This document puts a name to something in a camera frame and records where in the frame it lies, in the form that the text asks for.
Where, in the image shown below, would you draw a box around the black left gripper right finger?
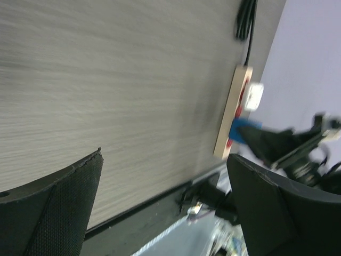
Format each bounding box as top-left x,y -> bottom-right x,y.
226,154 -> 340,255

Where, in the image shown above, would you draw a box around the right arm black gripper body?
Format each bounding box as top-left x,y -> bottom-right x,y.
269,113 -> 340,192

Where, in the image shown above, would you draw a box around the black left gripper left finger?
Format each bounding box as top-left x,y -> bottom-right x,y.
1,149 -> 103,255

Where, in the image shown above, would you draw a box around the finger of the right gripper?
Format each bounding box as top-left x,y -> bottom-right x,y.
238,125 -> 293,163

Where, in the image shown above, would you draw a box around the blue cube plug adapter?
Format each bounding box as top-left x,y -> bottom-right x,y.
228,118 -> 263,145

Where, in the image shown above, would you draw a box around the white square plug adapter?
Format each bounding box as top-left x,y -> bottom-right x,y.
242,82 -> 264,112

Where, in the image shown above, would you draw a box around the beige power strip red sockets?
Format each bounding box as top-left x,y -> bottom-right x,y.
213,66 -> 253,159

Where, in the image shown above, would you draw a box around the black power cord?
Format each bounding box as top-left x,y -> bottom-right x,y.
234,0 -> 258,66

